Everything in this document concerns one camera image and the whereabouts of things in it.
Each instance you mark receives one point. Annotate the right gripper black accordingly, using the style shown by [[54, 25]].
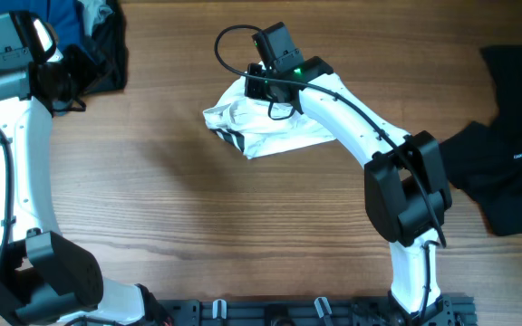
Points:
[[252, 84]]

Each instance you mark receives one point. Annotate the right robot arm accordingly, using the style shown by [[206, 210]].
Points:
[[405, 185]]

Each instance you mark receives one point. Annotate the grey garment in pile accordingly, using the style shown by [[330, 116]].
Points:
[[94, 12]]

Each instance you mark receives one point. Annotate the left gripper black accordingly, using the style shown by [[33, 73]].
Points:
[[76, 57]]

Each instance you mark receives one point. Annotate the white t-shirt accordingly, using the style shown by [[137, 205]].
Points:
[[257, 129]]

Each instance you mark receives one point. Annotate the blue shirt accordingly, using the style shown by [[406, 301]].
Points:
[[62, 15]]

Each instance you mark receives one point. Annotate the black garment in pile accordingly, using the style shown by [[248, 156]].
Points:
[[109, 38]]

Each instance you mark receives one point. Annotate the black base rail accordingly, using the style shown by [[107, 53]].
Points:
[[448, 310]]

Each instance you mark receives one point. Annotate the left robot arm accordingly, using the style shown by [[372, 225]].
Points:
[[44, 277]]

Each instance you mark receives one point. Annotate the black t-shirt right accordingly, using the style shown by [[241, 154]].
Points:
[[485, 161]]

